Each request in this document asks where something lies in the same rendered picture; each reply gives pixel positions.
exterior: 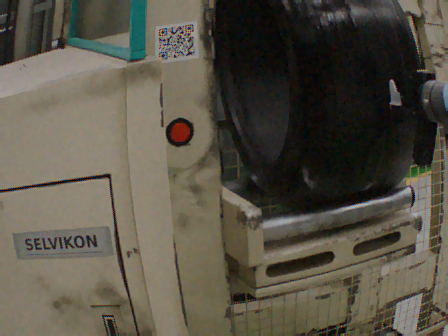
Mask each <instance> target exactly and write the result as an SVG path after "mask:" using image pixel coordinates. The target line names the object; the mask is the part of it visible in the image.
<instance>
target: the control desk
mask: <svg viewBox="0 0 448 336"><path fill-rule="evenodd" d="M162 62H163V59H162V58H160V57H155V56H150V55H147V54H146V57H145V58H144V59H136V60H133V61H130V60H126V59H123V58H119V57H116V56H111V55H107V54H104V53H100V52H96V51H92V50H89V49H86V48H84V49H83V48H82V47H81V48H80V47H77V46H73V45H70V44H69V45H68V46H66V47H65V49H57V50H53V51H50V52H46V53H43V54H40V55H36V56H33V57H30V58H27V59H23V60H21V61H16V62H14V63H9V64H8V65H4V66H1V67H0V336H189V329H188V322H187V321H186V311H185V303H184V302H183V293H182V284H181V283H180V273H179V265H178V262H177V251H176V243H175V240H174V229H173V217H172V214H171V205H170V192H169V180H168V168H167V156H166V144H165V131H164V129H165V119H164V107H163V105H164V96H163V87H164V85H163V75H162V74H163V64H162Z"/></svg>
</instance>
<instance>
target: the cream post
mask: <svg viewBox="0 0 448 336"><path fill-rule="evenodd" d="M146 12H147V16H146V21H147V23H146V29H147V30H146V46H145V47H146V49H145V50H146V54H147V55H150V56H155V50H156V47H155V41H156V38H155V32H156V29H155V27H160V26H163V25H169V24H178V23H186V22H192V21H197V35H198V46H199V47H198V57H199V58H198V59H189V60H181V61H173V62H167V63H163V74H162V75H163V85H164V87H163V96H164V105H163V107H164V119H165V129H164V131H165V144H166V156H167V168H168V180H169V192H170V205H171V214H172V217H173V229H174V240H175V243H176V251H177V262H178V265H179V273H180V283H181V284H182V293H183V302H184V303H185V311H186V321H187V322H188V329H189V336H234V331H233V322H232V312H231V291H230V280H229V269H228V256H227V253H226V245H225V234H224V220H223V205H222V198H223V190H222V175H221V161H220V147H219V133H218V120H217V106H216V93H215V81H214V75H213V57H212V55H213V46H212V35H211V25H210V16H211V15H210V6H209V0H147V10H146ZM176 123H184V124H185V125H187V127H188V128H189V136H188V138H187V139H186V140H184V141H182V142H177V141H175V140H174V139H172V137H171V135H170V131H171V127H172V126H173V125H174V124H176Z"/></svg>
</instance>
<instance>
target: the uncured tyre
mask: <svg viewBox="0 0 448 336"><path fill-rule="evenodd" d="M212 33H213V48H214V52H213V57H214V64H215V70H216V76H217V82H218V87H219V92H220V96H221V101H222V105H223V110H224V114H225V117H226V121H227V124H228V128H229V131H230V134H231V137H232V140H233V143H234V145H235V148H236V150H237V153H239V156H240V158H241V160H242V162H243V164H244V166H245V168H246V170H247V172H248V173H249V175H250V176H251V178H252V179H253V180H254V182H255V183H256V185H257V186H258V187H259V188H260V189H261V190H263V191H264V192H265V193H267V194H268V195H269V196H271V197H272V198H273V199H275V200H276V201H277V202H278V201H279V202H280V203H281V204H283V205H284V206H285V207H287V208H289V209H293V210H299V209H305V208H306V207H311V206H317V205H323V204H329V203H326V202H331V203H333V202H332V201H335V200H337V201H340V200H338V199H342V200H346V199H344V198H347V199H351V198H350V197H353V198H357V197H361V196H364V195H366V194H371V193H377V192H381V191H386V190H390V189H394V188H395V187H396V186H398V185H399V184H400V183H402V181H403V179H404V178H405V177H406V176H407V173H408V172H409V170H410V167H411V165H412V163H413V157H412V155H413V148H414V141H415V134H416V133H415V131H416V124H417V117H416V118H413V117H409V118H404V116H403V115H399V114H392V110H391V106H390V102H391V92H390V84H389V82H390V80H393V82H394V74H393V72H392V71H400V72H404V71H405V72H417V71H419V70H420V71H421V70H422V66H421V63H420V57H419V54H418V48H417V45H416V43H415V39H414V36H413V32H412V30H411V28H410V26H409V23H408V20H407V18H406V16H405V13H404V11H403V9H402V7H401V5H400V3H399V2H398V1H397V0H213V10H212ZM394 84H395V82H394ZM354 196H357V197H354Z"/></svg>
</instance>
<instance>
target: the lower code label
mask: <svg viewBox="0 0 448 336"><path fill-rule="evenodd" d="M155 29H156V32H155V38H156V41H155V47H156V50H155V57H160V58H162V59H163V62H162V64H163V63H167V62H173V61H181V60H189V59H198V58H199V57H198V47H199V46H198V35H197V21H192V22H186V23H178V24H169V25H163V26H160V27H155Z"/></svg>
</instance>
